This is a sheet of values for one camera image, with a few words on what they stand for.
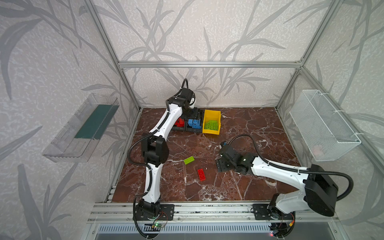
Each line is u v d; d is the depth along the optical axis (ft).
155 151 1.81
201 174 2.78
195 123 3.47
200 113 3.77
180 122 3.48
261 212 2.45
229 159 2.09
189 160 3.00
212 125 3.53
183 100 2.19
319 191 1.36
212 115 3.62
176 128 3.55
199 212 2.47
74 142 2.10
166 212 2.40
